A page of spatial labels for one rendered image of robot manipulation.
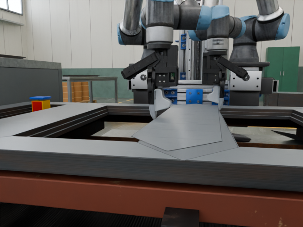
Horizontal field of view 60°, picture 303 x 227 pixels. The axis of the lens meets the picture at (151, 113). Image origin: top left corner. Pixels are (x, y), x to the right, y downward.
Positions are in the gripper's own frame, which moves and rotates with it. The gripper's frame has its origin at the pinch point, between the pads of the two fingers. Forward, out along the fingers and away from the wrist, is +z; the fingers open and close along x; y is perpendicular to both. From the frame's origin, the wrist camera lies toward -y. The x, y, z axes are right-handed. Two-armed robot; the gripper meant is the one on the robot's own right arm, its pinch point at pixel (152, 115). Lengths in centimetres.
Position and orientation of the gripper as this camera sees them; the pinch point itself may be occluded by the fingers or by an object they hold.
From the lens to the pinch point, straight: 76.4
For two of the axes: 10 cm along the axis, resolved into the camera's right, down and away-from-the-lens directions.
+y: 9.8, 0.3, -1.8
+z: 0.0, 9.9, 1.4
